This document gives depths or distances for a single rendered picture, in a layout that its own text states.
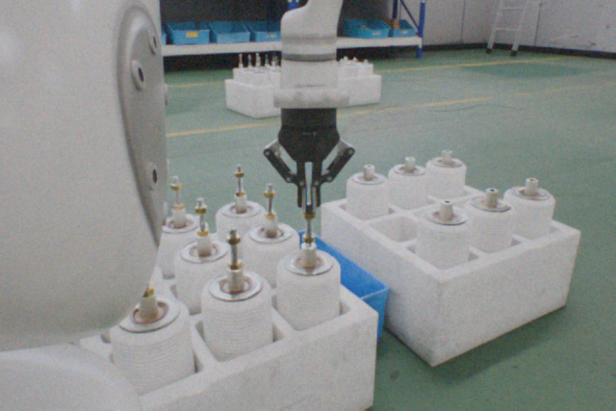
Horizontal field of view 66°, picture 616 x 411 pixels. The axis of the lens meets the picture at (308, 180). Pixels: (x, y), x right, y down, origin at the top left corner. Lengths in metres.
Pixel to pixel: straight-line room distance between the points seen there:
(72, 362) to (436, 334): 0.78
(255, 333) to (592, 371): 0.63
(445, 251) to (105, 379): 0.76
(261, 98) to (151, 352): 2.31
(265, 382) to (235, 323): 0.09
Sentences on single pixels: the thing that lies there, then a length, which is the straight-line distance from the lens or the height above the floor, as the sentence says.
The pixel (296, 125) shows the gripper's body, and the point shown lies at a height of 0.47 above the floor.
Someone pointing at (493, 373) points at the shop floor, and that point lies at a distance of 0.97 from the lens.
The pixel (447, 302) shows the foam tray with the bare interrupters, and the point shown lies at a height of 0.13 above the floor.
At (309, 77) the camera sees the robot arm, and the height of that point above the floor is 0.53.
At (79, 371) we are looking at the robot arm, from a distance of 0.18.
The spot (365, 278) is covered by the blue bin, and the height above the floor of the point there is 0.10.
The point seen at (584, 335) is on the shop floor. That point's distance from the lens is 1.14.
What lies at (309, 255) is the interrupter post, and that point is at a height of 0.27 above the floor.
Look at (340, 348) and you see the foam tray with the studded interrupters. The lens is 0.74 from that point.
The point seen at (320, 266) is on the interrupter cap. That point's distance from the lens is 0.72.
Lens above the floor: 0.61
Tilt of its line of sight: 20 degrees down
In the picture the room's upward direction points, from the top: straight up
